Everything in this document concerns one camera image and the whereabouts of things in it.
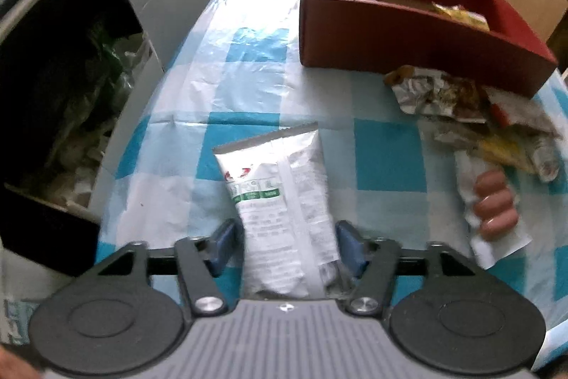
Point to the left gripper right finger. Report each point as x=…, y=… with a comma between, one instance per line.
x=373, y=263

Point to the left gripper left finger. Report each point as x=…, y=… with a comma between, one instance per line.
x=199, y=262

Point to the sausage vacuum pack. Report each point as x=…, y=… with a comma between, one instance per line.
x=497, y=229

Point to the thin yellow snack stick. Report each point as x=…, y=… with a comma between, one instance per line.
x=491, y=148

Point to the brown snack packet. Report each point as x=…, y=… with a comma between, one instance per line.
x=436, y=93

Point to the yellow red snack bag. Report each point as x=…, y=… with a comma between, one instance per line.
x=461, y=15

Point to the silver foil snack bag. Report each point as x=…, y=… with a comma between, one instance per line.
x=510, y=110

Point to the grey curved side table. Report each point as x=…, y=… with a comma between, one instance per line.
x=76, y=76

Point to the red cardboard box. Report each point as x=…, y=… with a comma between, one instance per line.
x=381, y=36

